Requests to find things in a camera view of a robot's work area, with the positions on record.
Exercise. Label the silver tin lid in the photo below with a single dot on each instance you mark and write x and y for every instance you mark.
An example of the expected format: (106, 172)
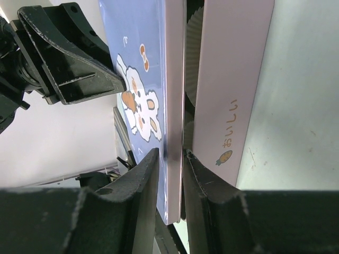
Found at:
(147, 40)

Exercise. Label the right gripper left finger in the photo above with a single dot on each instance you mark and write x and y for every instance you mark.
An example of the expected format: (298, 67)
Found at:
(118, 218)

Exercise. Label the lavender cookie tin box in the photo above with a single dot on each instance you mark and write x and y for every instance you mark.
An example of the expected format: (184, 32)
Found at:
(234, 35)

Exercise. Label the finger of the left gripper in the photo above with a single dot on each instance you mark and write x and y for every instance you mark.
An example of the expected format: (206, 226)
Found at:
(70, 20)

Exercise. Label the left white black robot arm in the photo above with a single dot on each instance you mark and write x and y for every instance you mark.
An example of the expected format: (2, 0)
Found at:
(8, 111)

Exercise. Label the white paper cup front right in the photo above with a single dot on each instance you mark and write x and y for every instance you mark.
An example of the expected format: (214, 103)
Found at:
(193, 46)

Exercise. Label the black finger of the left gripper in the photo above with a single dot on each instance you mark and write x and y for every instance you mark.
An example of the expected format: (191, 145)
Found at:
(73, 75)

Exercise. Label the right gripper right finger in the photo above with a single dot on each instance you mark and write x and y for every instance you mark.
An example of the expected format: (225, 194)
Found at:
(223, 219)

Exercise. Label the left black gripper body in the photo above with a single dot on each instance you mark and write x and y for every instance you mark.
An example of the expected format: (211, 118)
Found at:
(20, 64)

